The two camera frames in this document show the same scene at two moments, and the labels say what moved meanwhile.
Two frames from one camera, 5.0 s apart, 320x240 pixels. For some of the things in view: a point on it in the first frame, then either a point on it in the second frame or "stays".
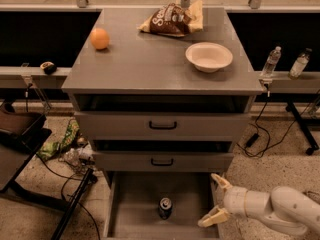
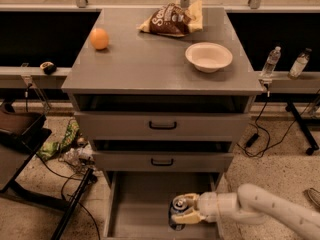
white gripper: [234, 200] -> [207, 205]
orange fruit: [99, 38] stays
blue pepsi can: [165, 208] -> [179, 205]
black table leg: [313, 146] stays
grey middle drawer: [163, 161] stays
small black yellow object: [48, 67] stays
